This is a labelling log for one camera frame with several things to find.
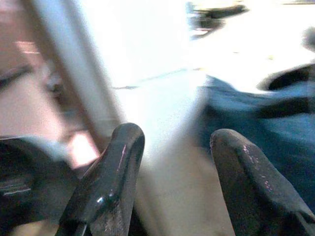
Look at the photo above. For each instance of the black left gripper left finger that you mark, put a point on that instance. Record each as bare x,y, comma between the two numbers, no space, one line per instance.
112,177

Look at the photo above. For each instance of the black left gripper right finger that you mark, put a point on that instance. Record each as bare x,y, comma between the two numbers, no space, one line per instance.
248,182

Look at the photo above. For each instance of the white washing machine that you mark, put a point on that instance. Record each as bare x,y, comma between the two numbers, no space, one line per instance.
137,61

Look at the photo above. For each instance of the dark blue garment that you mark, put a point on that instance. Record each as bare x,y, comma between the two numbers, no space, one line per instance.
265,115

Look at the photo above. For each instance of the black object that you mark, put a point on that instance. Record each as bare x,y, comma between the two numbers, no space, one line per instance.
27,182

